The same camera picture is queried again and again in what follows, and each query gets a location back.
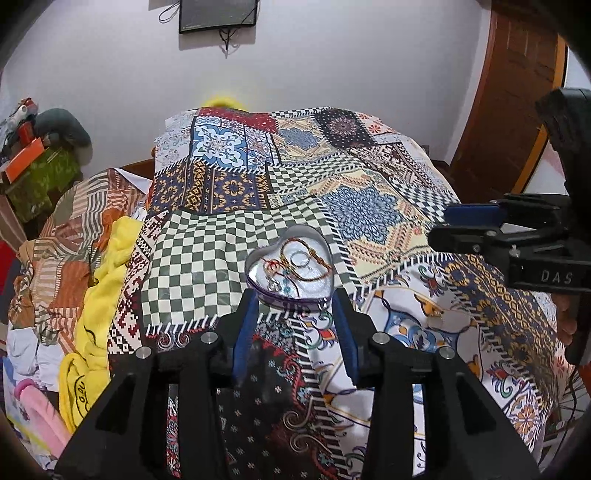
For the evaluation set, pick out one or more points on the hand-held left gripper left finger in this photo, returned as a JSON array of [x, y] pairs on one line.
[[243, 334]]

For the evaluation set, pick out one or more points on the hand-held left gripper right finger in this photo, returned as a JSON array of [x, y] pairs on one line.
[[347, 344]]

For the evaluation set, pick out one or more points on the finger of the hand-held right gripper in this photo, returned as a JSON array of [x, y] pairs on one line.
[[471, 214], [461, 241]]

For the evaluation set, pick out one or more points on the heart-shaped metal tin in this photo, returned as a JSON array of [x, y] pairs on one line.
[[295, 288]]

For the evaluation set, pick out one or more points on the person's right hand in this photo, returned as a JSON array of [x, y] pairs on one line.
[[565, 318]]

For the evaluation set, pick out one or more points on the wooden door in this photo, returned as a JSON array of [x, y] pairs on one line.
[[508, 101]]

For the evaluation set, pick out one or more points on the yellow towel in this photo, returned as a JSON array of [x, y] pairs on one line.
[[108, 286]]

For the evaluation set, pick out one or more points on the patchwork printed blanket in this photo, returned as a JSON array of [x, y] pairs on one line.
[[286, 184]]

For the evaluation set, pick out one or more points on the striped orange cloth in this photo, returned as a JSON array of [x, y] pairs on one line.
[[74, 240]]

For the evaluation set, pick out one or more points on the pink padded item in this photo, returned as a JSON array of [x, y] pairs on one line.
[[44, 406]]

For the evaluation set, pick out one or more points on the white cloth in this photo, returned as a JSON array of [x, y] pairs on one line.
[[30, 355]]

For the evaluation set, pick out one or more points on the yellow round object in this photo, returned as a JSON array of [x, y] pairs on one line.
[[224, 102]]

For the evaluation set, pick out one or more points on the red box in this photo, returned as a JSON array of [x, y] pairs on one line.
[[8, 261]]

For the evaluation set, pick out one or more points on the green patterned box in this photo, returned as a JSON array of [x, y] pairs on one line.
[[41, 184]]

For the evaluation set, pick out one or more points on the grey pillow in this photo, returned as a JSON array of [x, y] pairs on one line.
[[64, 127]]

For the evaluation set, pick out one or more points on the orange box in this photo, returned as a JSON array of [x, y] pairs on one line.
[[25, 159]]

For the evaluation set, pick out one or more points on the pile of clutter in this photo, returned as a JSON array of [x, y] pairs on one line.
[[18, 117]]

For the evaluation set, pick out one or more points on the small black monitor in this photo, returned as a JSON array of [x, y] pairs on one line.
[[217, 14]]

